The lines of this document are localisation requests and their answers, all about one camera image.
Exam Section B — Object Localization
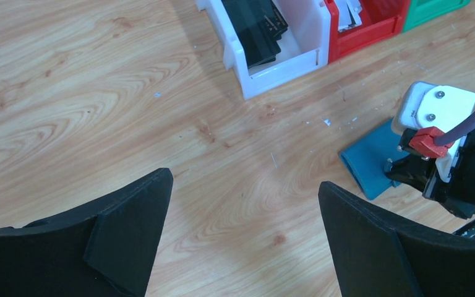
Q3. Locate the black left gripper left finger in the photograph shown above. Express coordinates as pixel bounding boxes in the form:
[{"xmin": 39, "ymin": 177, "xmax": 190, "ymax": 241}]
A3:
[{"xmin": 0, "ymin": 168, "xmax": 173, "ymax": 296}]

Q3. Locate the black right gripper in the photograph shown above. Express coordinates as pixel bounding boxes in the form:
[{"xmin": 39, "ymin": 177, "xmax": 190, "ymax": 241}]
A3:
[{"xmin": 384, "ymin": 129, "xmax": 475, "ymax": 219}]

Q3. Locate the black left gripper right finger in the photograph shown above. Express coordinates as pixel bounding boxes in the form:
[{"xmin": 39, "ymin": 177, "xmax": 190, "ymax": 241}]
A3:
[{"xmin": 318, "ymin": 181, "xmax": 475, "ymax": 296}]

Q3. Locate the blue card holder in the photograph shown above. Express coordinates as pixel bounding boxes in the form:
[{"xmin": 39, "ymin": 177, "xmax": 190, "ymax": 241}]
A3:
[{"xmin": 339, "ymin": 119, "xmax": 408, "ymax": 200}]

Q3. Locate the white cards stack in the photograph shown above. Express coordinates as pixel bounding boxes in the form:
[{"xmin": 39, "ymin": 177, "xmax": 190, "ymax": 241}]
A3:
[{"xmin": 334, "ymin": 0, "xmax": 363, "ymax": 32}]

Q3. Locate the green plastic bin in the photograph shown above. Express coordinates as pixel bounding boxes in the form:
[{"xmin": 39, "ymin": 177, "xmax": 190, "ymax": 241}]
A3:
[{"xmin": 403, "ymin": 0, "xmax": 471, "ymax": 32}]

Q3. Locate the red plastic bin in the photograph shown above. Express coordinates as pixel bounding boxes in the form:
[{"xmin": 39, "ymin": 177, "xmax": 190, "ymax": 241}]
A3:
[{"xmin": 324, "ymin": 0, "xmax": 411, "ymax": 62}]

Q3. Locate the white plastic bin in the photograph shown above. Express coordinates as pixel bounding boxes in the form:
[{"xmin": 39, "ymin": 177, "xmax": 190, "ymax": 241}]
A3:
[{"xmin": 195, "ymin": 1, "xmax": 332, "ymax": 100}]

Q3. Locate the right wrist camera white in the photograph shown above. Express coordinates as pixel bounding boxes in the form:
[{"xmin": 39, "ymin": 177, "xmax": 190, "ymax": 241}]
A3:
[{"xmin": 391, "ymin": 80, "xmax": 475, "ymax": 183}]

